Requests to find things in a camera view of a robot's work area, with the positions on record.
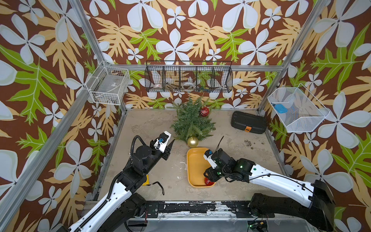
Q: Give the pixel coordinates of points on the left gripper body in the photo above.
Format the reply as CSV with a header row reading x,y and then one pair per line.
x,y
167,150

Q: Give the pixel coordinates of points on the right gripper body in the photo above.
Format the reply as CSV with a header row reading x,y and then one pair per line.
x,y
215,173

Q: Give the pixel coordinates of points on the gold ornament ball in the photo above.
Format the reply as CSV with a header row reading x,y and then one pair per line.
x,y
192,141

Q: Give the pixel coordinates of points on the red glitter ornament ball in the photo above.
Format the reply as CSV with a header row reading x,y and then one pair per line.
x,y
208,182

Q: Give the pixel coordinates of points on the yellow plastic tray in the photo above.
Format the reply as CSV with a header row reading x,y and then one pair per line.
x,y
196,166

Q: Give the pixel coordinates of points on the red patterned ornament ball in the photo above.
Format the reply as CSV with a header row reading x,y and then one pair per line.
x,y
204,111

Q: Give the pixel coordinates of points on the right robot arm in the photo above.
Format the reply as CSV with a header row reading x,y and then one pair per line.
x,y
313,202

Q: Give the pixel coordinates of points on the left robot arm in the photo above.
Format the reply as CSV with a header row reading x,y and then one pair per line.
x,y
142,160

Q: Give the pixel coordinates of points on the small green christmas tree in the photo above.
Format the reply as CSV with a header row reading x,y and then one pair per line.
x,y
190,122

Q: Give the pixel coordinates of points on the yellow tape measure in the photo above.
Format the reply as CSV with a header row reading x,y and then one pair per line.
x,y
148,183

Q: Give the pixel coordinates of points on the black tool case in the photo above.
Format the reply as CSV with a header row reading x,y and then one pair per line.
x,y
248,122

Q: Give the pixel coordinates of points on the tape roll in basket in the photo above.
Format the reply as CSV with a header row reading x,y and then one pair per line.
x,y
189,85

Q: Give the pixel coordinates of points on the blue object in basket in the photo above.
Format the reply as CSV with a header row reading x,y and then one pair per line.
x,y
280,109

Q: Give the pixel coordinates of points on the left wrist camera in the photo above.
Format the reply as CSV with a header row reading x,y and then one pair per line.
x,y
162,141

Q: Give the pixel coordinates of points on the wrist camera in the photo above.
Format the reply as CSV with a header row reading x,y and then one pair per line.
x,y
208,157
162,141

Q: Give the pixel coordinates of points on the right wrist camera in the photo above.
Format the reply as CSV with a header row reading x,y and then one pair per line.
x,y
208,157

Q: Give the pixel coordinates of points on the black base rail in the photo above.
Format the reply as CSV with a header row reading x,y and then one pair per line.
x,y
152,209

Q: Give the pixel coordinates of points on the black wire wall basket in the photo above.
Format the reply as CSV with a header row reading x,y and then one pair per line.
x,y
168,76

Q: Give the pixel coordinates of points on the white wire basket left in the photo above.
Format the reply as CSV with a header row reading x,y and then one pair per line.
x,y
107,84

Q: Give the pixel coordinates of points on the white wire basket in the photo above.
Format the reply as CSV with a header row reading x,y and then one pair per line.
x,y
107,84
305,111

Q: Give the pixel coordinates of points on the white wire basket right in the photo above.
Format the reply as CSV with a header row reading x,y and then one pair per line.
x,y
305,111

